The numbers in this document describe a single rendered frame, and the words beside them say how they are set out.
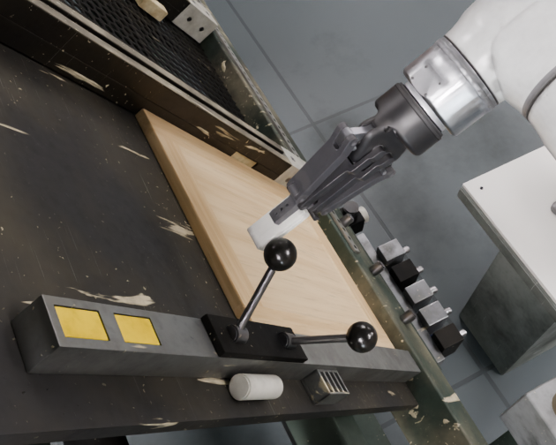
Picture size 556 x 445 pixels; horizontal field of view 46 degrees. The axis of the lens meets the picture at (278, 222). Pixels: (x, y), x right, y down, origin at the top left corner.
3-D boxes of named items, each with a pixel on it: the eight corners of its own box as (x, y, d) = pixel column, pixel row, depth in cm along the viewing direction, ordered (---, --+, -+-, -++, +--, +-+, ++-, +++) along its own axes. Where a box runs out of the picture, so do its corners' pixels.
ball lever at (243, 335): (251, 353, 74) (309, 250, 74) (233, 351, 71) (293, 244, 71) (228, 335, 76) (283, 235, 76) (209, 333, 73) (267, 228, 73)
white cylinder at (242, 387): (235, 405, 74) (269, 403, 81) (254, 391, 73) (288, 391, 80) (223, 381, 76) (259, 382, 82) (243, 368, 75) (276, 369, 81)
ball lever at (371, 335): (285, 357, 86) (383, 352, 79) (271, 356, 82) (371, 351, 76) (284, 328, 87) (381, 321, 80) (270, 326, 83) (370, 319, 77)
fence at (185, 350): (405, 382, 133) (421, 372, 132) (26, 373, 52) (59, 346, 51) (392, 360, 135) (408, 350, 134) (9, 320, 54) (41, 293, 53)
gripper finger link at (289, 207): (313, 198, 72) (301, 191, 69) (278, 225, 73) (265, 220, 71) (307, 188, 73) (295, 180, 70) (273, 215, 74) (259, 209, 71)
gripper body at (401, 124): (417, 97, 74) (352, 148, 77) (392, 65, 67) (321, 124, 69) (454, 145, 71) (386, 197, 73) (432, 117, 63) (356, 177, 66)
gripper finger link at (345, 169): (387, 154, 69) (383, 149, 68) (305, 216, 72) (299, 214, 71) (369, 127, 71) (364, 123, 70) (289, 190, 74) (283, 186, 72)
